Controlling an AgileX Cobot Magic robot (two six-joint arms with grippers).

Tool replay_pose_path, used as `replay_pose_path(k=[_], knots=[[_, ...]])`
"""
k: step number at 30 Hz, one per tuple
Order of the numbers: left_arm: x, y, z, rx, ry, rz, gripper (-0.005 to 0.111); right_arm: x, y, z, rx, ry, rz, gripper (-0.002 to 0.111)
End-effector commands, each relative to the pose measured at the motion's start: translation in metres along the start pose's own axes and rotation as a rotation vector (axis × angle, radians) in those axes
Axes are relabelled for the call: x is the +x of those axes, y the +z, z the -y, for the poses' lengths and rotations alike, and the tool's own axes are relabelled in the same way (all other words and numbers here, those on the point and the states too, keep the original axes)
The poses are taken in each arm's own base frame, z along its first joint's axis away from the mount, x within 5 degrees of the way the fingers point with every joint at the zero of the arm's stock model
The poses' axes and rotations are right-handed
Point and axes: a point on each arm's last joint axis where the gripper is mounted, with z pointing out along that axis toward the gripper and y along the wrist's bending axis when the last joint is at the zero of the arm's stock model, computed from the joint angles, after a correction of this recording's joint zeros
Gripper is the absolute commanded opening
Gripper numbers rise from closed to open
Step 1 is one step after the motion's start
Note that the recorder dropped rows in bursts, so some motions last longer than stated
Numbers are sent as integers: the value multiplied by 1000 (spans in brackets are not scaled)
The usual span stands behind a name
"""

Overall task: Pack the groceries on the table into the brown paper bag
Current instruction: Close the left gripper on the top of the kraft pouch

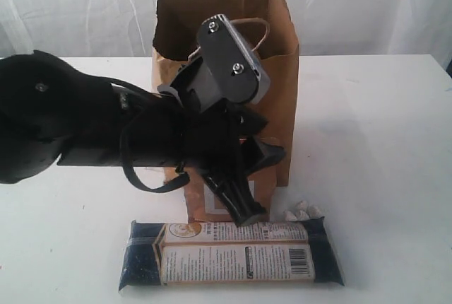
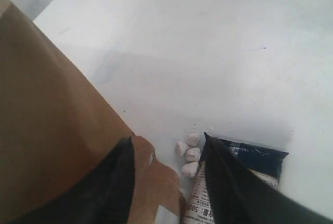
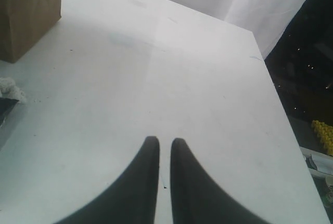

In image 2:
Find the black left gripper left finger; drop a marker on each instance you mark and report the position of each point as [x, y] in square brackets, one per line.
[104, 195]

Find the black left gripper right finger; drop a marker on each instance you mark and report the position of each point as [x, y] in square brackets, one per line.
[271, 206]

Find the brown kraft pouch orange label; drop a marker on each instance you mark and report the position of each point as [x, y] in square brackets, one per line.
[157, 197]

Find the brown paper bag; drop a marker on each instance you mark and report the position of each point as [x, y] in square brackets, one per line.
[55, 126]

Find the long dark noodle package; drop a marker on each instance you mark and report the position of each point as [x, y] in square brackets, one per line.
[226, 169]

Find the white garlic clove cluster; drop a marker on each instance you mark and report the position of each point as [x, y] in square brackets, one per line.
[189, 150]

